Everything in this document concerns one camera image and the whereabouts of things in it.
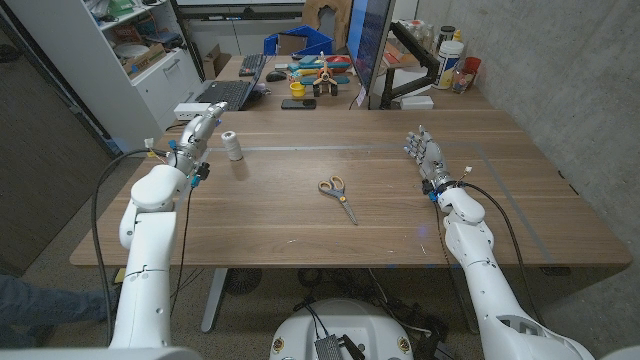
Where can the person leg in jeans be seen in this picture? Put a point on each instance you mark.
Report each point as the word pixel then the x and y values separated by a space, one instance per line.
pixel 40 305

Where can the red bowl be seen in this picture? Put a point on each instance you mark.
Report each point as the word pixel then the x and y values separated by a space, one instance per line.
pixel 340 62

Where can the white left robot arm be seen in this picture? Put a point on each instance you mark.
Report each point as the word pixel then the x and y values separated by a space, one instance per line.
pixel 147 250

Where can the black smartphone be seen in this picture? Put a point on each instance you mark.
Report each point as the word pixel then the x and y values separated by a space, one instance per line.
pixel 298 103

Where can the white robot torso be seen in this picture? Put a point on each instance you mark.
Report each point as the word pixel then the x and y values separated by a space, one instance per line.
pixel 350 320

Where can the large computer monitor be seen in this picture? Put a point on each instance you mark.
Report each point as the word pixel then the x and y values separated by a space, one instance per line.
pixel 369 35

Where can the red cup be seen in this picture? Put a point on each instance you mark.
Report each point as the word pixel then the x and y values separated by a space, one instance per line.
pixel 472 65

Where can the yellow cup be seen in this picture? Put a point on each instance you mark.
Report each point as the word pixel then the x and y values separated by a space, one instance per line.
pixel 298 90

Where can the cardboard box with print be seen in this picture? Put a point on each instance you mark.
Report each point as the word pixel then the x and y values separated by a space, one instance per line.
pixel 145 59

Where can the small white box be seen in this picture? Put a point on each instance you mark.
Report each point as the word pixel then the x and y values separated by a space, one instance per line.
pixel 416 102

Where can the black laptop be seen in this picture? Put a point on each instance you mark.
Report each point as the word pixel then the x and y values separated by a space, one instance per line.
pixel 227 94

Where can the wooden toy airplane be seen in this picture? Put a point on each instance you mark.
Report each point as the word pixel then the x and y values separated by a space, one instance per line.
pixel 325 77

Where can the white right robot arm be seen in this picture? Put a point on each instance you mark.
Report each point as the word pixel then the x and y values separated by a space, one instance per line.
pixel 480 280

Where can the dark bottle black lid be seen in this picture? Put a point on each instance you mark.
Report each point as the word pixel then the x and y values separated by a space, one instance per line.
pixel 446 36

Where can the black keyboard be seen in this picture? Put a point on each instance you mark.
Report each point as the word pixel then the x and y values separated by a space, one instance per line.
pixel 252 65

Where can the yellow sticky note pad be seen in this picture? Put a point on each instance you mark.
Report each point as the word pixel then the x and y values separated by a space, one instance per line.
pixel 120 276

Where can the brown cardboard cutout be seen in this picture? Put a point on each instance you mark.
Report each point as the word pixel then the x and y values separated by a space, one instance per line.
pixel 340 17

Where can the clear glass jar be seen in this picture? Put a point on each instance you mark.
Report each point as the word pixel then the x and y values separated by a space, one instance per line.
pixel 461 81

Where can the black round floor fan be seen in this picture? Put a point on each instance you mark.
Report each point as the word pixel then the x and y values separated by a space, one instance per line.
pixel 243 280

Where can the white shelf cabinet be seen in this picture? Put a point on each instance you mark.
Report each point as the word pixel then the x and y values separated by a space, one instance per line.
pixel 80 65

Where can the white power strip box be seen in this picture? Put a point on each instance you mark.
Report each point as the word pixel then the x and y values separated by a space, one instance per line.
pixel 186 111

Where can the white canister blue label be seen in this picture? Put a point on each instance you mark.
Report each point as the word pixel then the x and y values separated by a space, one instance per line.
pixel 447 65

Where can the blue plastic bin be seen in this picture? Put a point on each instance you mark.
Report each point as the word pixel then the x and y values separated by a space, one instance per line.
pixel 317 37

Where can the open cardboard box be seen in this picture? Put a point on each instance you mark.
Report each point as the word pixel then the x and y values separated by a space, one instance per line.
pixel 215 62

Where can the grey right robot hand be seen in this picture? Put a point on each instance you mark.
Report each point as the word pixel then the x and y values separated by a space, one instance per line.
pixel 432 160

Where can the black computer mouse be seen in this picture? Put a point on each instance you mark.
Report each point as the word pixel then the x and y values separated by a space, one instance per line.
pixel 276 76

